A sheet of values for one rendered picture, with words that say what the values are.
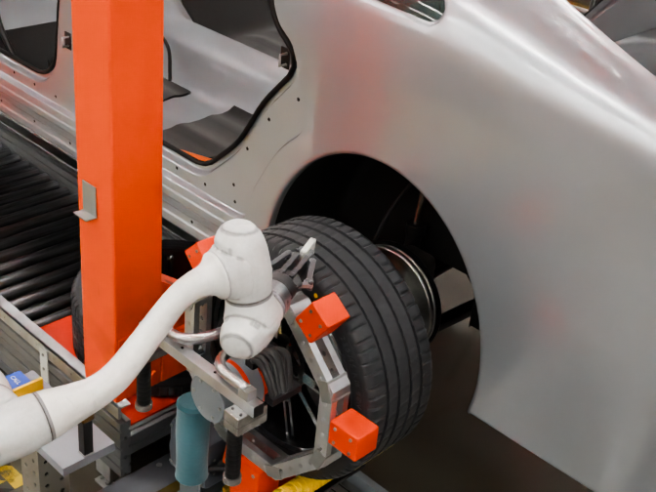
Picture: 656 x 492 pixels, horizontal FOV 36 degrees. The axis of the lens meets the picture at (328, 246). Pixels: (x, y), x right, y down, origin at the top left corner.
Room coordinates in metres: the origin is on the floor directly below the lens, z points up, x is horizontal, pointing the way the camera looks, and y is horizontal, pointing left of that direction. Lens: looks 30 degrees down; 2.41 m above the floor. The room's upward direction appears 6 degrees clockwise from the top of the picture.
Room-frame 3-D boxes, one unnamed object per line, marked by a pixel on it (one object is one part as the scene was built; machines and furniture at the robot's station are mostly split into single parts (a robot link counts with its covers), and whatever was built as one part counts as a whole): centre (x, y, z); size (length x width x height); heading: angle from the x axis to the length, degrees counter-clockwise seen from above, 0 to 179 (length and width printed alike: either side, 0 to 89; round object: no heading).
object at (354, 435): (1.84, -0.10, 0.85); 0.09 x 0.08 x 0.07; 48
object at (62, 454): (2.26, 0.76, 0.44); 0.43 x 0.17 x 0.03; 48
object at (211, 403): (2.00, 0.18, 0.85); 0.21 x 0.14 x 0.14; 138
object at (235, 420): (1.78, 0.15, 0.93); 0.09 x 0.05 x 0.05; 138
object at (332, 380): (2.05, 0.14, 0.85); 0.54 x 0.07 x 0.54; 48
